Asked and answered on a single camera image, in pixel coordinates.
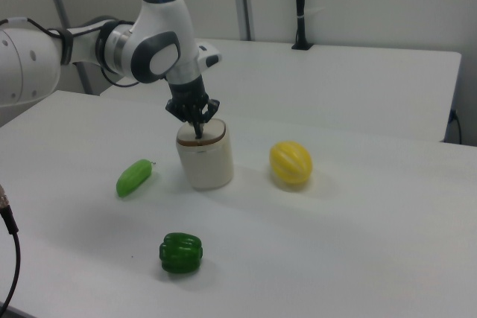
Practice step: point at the white cylindrical cup container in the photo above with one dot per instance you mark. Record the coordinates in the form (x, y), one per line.
(206, 163)

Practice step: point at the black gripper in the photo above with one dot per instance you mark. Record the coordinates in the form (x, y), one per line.
(187, 92)

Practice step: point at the dark green toy bell pepper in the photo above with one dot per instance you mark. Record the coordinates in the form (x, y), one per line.
(182, 252)

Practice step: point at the light green toy cucumber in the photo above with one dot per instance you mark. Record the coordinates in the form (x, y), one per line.
(134, 178)

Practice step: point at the black camera stand pole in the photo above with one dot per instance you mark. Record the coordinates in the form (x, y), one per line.
(301, 5)

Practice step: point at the yellow ribbed toy melon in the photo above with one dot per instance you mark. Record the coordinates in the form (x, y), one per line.
(290, 163)

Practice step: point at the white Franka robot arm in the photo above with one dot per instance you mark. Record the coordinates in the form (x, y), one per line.
(160, 35)

